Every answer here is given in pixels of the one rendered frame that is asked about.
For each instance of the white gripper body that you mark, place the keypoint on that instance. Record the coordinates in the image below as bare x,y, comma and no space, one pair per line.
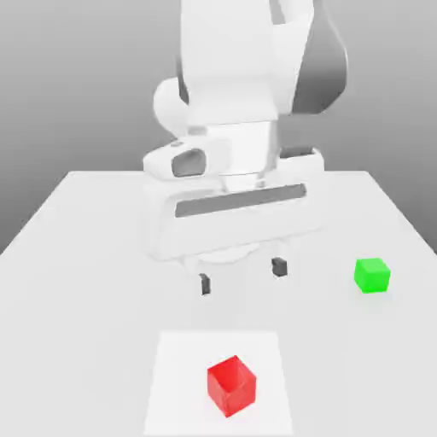
239,225

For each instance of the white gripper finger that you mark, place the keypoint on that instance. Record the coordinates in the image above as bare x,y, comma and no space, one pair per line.
280,267
205,285

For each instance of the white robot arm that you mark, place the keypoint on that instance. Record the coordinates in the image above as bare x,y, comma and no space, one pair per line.
235,68

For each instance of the small green cube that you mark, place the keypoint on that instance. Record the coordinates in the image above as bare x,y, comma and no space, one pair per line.
372,276

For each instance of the small red cube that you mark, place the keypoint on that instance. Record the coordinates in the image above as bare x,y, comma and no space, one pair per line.
232,389

